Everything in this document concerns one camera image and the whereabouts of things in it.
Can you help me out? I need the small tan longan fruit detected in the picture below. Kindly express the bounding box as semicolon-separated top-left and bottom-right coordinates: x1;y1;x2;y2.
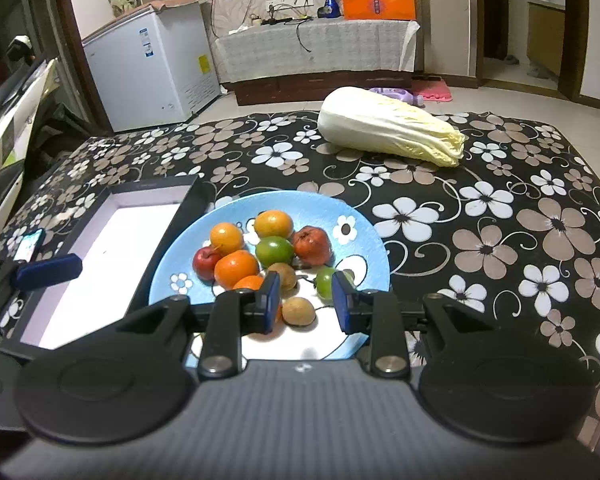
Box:
282;297;315;327

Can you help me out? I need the green tomato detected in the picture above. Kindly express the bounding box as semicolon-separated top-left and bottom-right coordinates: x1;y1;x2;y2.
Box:
314;266;336;302

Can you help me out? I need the small red fruit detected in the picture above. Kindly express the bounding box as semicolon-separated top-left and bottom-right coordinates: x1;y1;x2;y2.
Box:
192;246;223;282

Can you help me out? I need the yellow-orange tangerine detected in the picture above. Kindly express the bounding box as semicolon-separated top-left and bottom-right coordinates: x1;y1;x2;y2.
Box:
253;209;294;238

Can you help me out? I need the phone on left gripper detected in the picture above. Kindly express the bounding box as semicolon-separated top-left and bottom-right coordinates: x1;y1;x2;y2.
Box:
12;229;45;262

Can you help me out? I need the orange tangerine front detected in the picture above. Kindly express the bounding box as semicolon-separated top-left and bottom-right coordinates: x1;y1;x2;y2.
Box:
214;250;260;289

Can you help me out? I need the orange tangerine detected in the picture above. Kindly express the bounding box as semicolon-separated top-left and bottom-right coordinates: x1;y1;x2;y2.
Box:
210;222;244;256
214;250;260;289

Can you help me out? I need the green tomato plate centre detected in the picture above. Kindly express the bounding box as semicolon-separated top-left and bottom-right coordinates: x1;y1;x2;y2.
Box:
256;236;294;268

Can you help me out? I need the orange tangerine left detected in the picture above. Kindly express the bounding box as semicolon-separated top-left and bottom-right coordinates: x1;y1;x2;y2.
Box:
210;222;244;256

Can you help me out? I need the dark red wrinkled fruit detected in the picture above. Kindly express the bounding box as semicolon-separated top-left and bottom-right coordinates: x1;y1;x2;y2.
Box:
291;226;332;266

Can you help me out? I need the black-rimmed white box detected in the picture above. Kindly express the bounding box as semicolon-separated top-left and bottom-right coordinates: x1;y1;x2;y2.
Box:
0;176;209;359

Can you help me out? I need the white black scooter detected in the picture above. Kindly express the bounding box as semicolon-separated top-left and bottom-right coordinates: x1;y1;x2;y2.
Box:
0;34;92;246

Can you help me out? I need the black floral tablecloth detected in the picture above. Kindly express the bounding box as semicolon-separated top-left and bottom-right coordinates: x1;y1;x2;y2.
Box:
0;109;600;456

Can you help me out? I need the napa cabbage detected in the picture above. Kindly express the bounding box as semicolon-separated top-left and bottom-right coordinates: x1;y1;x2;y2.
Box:
317;87;465;167

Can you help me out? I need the purple detergent bottle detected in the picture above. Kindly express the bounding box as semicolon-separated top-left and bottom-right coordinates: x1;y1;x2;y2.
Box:
370;87;425;107

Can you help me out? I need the pink floor mat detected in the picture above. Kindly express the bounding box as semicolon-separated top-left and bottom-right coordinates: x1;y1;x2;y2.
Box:
412;76;453;102

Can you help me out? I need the white chest freezer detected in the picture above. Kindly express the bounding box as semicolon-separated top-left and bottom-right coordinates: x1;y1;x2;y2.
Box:
82;0;220;132

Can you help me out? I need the low cabinet with lace cloth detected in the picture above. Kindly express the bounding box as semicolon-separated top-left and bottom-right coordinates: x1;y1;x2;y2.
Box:
212;18;419;105

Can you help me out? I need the blue glass bottle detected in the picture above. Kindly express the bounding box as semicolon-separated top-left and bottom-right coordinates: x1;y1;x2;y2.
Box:
317;0;341;18

